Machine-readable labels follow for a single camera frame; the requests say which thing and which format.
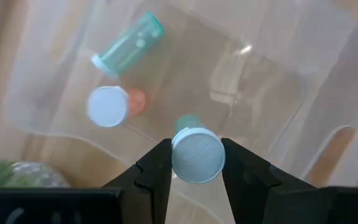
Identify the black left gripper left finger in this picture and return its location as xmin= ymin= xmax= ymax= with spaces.
xmin=0 ymin=139 xmax=173 ymax=224

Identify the green succulent in white pot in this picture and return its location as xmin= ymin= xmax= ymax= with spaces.
xmin=0 ymin=160 xmax=71 ymax=190

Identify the red pill bottle white cap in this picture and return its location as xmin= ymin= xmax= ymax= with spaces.
xmin=86 ymin=86 xmax=150 ymax=128

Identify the green pill bottle white cap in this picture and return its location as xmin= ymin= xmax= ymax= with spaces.
xmin=171 ymin=114 xmax=226 ymax=184
xmin=91 ymin=11 xmax=166 ymax=79

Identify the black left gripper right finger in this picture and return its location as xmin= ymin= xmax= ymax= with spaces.
xmin=221 ymin=138 xmax=358 ymax=224

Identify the clear plastic bin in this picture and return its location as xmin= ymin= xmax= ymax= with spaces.
xmin=0 ymin=0 xmax=358 ymax=224

